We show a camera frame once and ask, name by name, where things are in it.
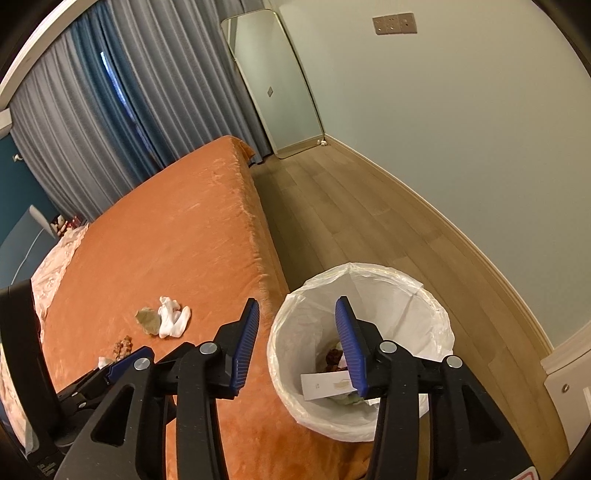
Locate beige dotted scrunchie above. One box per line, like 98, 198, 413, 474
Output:
113, 335, 133, 362

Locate olive beige sock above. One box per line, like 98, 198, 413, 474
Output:
135, 308, 161, 336

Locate white glove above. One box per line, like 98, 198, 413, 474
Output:
157, 296, 191, 339

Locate white cutlery paper wrapper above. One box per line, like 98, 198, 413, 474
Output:
301, 370, 356, 401

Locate white tissue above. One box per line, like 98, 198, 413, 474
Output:
97, 356, 114, 369

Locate dark red scrunchie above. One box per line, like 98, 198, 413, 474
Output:
324, 348, 346, 372

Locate white lined trash bin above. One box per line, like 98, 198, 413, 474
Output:
266, 263, 455, 442

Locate pink floral pillow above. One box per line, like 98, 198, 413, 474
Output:
1, 225, 89, 454

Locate blue padded headboard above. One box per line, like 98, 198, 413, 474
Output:
0, 205, 58, 289

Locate orange bed blanket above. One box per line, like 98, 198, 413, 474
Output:
42, 136, 372, 479

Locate white cabinet door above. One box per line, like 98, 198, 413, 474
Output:
541, 323, 591, 453

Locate grey blue curtains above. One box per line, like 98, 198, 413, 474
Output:
9, 1, 271, 220

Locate gold framed standing mirror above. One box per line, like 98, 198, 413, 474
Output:
221, 9, 325, 159

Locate wall socket plate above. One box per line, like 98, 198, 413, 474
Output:
373, 12, 418, 35

